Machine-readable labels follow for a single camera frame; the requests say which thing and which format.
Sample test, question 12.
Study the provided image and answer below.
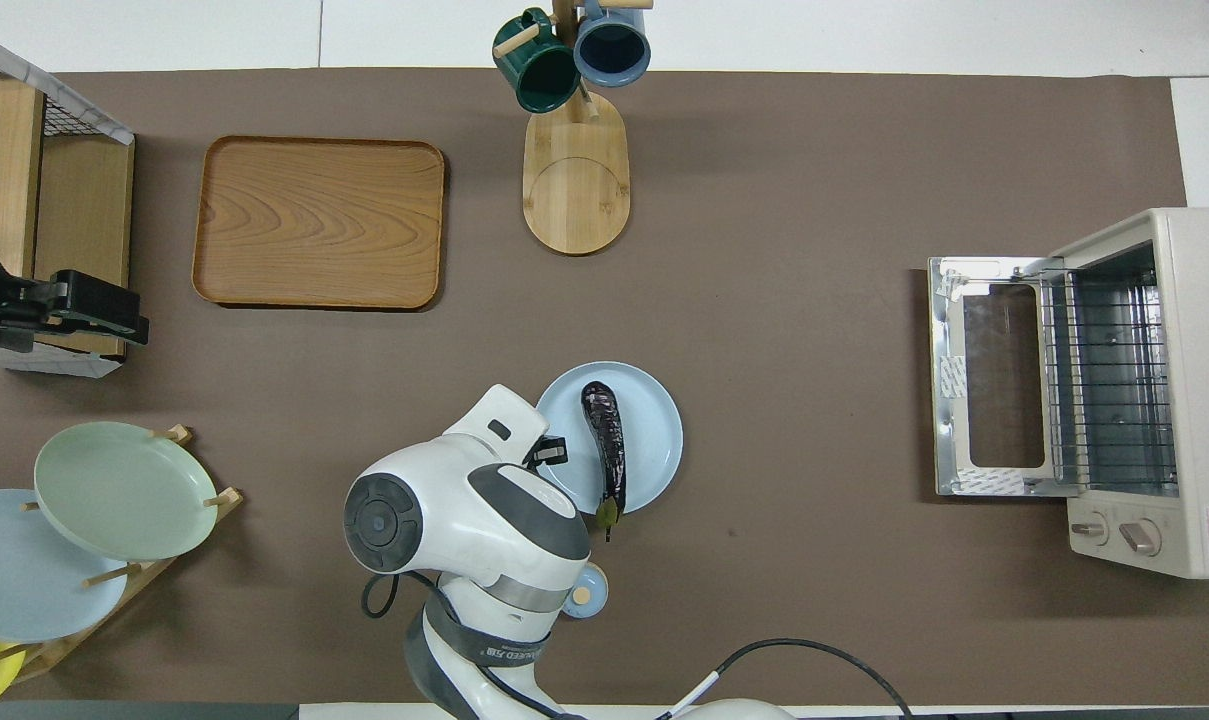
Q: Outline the blue mug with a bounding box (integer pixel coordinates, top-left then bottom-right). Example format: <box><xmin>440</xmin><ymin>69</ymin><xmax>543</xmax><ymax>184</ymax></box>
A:
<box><xmin>572</xmin><ymin>0</ymin><xmax>653</xmax><ymax>88</ymax></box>

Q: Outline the pale green plate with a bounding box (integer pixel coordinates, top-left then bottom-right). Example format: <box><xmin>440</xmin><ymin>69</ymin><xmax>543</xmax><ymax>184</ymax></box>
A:
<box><xmin>33</xmin><ymin>421</ymin><xmax>219</xmax><ymax>562</ymax></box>

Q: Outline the rectangular wooden tray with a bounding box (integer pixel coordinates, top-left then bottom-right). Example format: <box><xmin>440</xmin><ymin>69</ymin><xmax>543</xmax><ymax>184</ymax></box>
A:
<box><xmin>191</xmin><ymin>135</ymin><xmax>447</xmax><ymax>312</ymax></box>

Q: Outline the pale blue racked plate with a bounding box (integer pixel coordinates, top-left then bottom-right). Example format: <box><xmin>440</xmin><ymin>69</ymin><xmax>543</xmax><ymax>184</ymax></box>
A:
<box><xmin>0</xmin><ymin>488</ymin><xmax>130</xmax><ymax>644</ymax></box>

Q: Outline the oven wire rack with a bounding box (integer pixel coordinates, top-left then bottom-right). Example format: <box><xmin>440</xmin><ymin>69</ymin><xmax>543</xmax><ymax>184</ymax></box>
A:
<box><xmin>1039</xmin><ymin>268</ymin><xmax>1168</xmax><ymax>493</ymax></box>

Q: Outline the wire and wood shelf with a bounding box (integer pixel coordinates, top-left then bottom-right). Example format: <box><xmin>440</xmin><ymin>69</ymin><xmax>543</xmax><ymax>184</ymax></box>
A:
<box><xmin>0</xmin><ymin>25</ymin><xmax>135</xmax><ymax>379</ymax></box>

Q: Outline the brown table mat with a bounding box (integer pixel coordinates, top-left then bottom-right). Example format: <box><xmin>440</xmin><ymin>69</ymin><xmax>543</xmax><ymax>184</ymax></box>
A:
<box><xmin>0</xmin><ymin>68</ymin><xmax>1209</xmax><ymax>706</ymax></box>

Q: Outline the wooden plate rack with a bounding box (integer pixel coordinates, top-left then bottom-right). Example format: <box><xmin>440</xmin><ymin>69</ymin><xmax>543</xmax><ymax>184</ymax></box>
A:
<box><xmin>0</xmin><ymin>424</ymin><xmax>245</xmax><ymax>686</ymax></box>

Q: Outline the grey patterned cloth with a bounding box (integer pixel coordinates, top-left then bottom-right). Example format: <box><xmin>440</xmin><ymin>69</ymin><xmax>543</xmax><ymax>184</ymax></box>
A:
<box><xmin>0</xmin><ymin>25</ymin><xmax>133</xmax><ymax>146</ymax></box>

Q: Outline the dark green mug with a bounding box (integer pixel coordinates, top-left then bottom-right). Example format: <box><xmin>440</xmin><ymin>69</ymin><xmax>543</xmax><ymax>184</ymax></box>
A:
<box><xmin>492</xmin><ymin>8</ymin><xmax>582</xmax><ymax>114</ymax></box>

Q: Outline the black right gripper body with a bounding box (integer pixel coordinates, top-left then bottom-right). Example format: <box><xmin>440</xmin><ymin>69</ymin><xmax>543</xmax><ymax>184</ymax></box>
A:
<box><xmin>522</xmin><ymin>433</ymin><xmax>570</xmax><ymax>473</ymax></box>

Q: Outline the beige toaster oven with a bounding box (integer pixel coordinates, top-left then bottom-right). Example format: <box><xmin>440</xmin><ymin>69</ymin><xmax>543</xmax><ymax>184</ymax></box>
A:
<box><xmin>928</xmin><ymin>207</ymin><xmax>1209</xmax><ymax>580</ymax></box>

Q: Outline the dark purple eggplant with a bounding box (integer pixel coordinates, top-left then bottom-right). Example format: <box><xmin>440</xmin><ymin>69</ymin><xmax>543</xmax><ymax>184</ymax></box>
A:
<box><xmin>581</xmin><ymin>382</ymin><xmax>627</xmax><ymax>542</ymax></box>

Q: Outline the wooden mug tree stand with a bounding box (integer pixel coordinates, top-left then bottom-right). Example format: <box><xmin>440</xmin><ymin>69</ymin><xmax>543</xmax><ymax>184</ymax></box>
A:
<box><xmin>492</xmin><ymin>0</ymin><xmax>655</xmax><ymax>257</ymax></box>

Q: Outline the light blue round plate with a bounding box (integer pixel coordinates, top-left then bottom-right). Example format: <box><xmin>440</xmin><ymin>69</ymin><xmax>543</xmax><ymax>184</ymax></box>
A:
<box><xmin>536</xmin><ymin>362</ymin><xmax>683</xmax><ymax>514</ymax></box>

